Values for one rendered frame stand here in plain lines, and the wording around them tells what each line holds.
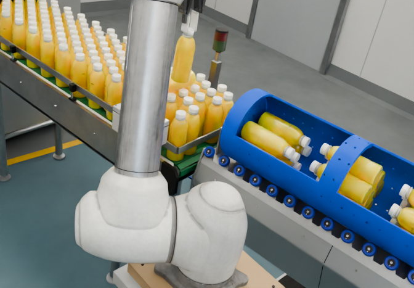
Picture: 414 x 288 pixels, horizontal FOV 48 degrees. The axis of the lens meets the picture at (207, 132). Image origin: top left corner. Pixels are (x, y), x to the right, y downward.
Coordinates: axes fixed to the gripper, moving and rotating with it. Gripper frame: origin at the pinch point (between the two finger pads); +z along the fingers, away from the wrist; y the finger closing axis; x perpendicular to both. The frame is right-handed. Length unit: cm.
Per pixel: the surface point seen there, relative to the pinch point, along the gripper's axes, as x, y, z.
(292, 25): 148, 360, 105
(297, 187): -57, -2, 37
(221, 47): 18, 46, 25
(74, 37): 75, 6, 33
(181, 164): -11, -6, 53
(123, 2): 360, 288, 134
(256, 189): -41, 1, 50
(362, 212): -79, -3, 33
